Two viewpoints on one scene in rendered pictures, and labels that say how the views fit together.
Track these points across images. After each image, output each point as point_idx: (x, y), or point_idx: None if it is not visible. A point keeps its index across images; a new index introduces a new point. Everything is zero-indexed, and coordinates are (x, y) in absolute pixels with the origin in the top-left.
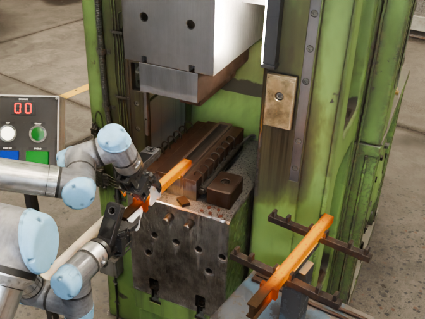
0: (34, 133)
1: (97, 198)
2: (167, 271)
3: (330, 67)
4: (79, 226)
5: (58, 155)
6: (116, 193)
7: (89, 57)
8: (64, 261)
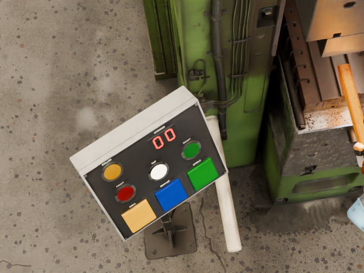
0: (188, 153)
1: (34, 37)
2: (332, 157)
3: None
4: (56, 90)
5: (363, 225)
6: (223, 109)
7: (190, 23)
8: (233, 213)
